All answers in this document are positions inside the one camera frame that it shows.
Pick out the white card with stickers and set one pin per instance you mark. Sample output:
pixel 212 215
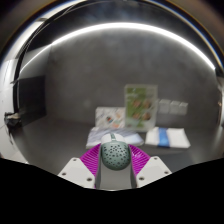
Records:
pixel 108 116

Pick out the white book with blue band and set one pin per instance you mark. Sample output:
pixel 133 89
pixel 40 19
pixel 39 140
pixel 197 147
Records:
pixel 166 137

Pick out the curved ceiling light strip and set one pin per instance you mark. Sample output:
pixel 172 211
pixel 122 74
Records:
pixel 123 26

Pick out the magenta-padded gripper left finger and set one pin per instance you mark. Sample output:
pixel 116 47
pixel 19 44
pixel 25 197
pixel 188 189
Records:
pixel 76 171

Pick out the grey flat book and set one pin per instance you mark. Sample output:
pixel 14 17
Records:
pixel 95 138

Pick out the black wall screen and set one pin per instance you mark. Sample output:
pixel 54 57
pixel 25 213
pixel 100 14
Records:
pixel 32 100

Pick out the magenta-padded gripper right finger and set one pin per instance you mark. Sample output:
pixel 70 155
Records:
pixel 151 170

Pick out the green and white computer mouse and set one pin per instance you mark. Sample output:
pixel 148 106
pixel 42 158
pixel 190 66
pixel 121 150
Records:
pixel 115 155

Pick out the green menu sign stand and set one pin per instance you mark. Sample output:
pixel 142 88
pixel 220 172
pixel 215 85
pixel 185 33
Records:
pixel 140 106

